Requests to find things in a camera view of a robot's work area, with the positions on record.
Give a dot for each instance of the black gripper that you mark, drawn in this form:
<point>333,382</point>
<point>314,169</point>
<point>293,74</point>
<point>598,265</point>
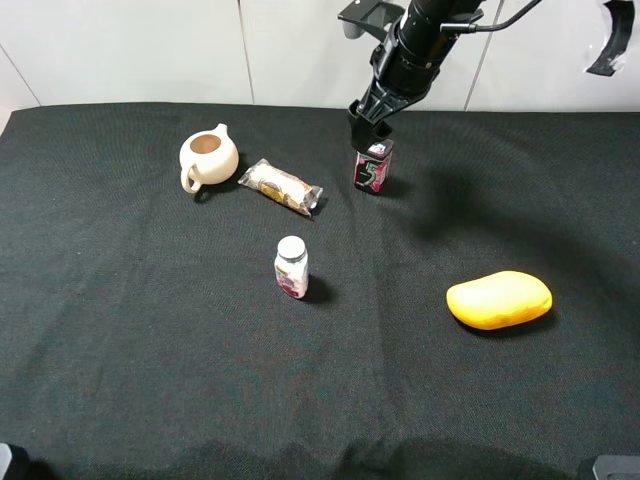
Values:
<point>400,79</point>

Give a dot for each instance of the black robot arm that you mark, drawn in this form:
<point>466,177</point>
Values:
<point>420,27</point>

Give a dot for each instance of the grey robot base right corner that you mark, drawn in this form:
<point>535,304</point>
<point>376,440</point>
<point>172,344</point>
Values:
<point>616,467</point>

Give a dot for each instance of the grey robot base left corner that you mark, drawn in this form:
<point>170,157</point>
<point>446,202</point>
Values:
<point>6,458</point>

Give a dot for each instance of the wrapped snack bar packet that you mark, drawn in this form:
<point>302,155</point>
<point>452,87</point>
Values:
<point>281,187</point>

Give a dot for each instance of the small white pill bottle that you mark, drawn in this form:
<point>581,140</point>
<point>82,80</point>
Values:
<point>291,266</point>

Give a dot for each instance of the cream ceramic teapot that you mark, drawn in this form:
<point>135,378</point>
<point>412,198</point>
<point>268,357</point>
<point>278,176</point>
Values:
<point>207,158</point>

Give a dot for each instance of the yellow mango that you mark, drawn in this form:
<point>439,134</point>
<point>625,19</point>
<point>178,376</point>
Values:
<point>499,300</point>

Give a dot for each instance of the black table cloth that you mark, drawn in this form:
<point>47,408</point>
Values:
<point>144,336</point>

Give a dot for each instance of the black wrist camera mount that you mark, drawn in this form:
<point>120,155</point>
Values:
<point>369,17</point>

